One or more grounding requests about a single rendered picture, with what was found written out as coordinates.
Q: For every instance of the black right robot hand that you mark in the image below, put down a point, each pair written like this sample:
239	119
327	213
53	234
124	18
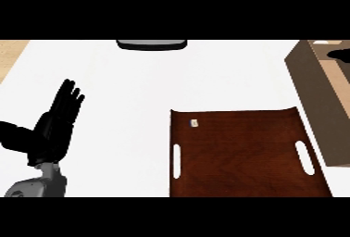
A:
340	55

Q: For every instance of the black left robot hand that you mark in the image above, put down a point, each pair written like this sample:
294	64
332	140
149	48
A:
52	132

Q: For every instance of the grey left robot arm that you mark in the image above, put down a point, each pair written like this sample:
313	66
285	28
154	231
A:
40	185

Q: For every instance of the brown cardboard box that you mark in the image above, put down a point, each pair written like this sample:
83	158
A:
321	105

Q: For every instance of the dark brown wooden tray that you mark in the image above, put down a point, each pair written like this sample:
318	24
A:
241	154

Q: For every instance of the dark grey rounded appliance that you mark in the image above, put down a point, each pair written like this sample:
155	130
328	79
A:
151	44

